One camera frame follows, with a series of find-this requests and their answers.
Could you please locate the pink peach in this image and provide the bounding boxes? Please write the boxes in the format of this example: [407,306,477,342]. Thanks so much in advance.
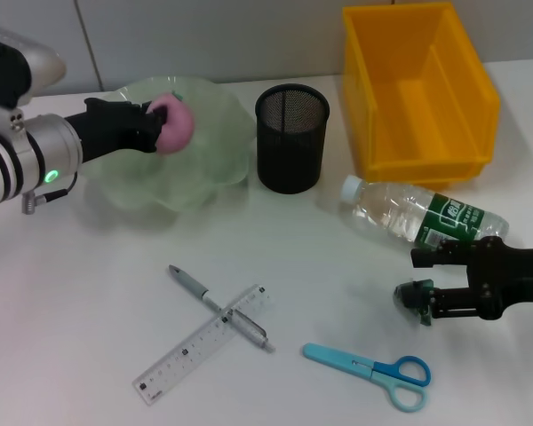
[153,91,196,156]

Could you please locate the grey pen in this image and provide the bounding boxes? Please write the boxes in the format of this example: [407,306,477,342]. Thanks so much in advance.
[167,264,277,355]

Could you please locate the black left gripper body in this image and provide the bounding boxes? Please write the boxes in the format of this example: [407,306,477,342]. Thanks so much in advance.
[64,97,151,164]

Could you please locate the green wavy glass fruit plate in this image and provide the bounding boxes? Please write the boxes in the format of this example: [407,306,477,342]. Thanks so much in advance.
[77,75,258,217]

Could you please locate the transparent plastic ruler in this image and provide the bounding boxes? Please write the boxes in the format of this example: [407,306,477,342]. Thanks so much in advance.
[131,283,277,407]

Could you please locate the clear green-label water bottle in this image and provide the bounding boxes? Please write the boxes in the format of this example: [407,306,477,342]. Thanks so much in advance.
[339,174,511,249]

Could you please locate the black mesh pen holder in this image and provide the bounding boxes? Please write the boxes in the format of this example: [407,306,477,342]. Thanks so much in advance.
[254,83,330,194]

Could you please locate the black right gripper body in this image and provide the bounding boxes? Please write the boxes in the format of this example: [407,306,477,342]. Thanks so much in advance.
[468,237,533,320]

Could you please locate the blue scissors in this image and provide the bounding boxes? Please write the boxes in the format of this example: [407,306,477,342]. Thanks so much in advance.
[302,342,432,414]

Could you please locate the left gripper cable with plugs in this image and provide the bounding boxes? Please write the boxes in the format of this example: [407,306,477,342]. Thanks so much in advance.
[21,170,79,215]

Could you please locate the yellow plastic bin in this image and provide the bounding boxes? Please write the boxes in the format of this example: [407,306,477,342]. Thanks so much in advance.
[340,1,502,193]

